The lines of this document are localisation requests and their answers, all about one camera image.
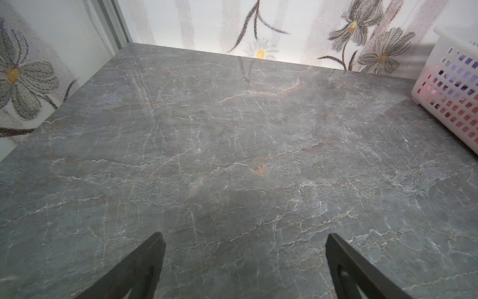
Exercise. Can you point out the white plastic laundry basket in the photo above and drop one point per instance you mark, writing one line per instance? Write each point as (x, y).
(447, 86)

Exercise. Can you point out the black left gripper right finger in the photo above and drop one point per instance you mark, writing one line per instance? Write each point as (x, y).
(356, 278)

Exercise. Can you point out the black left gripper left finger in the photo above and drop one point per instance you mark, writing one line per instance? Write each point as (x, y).
(135, 277)

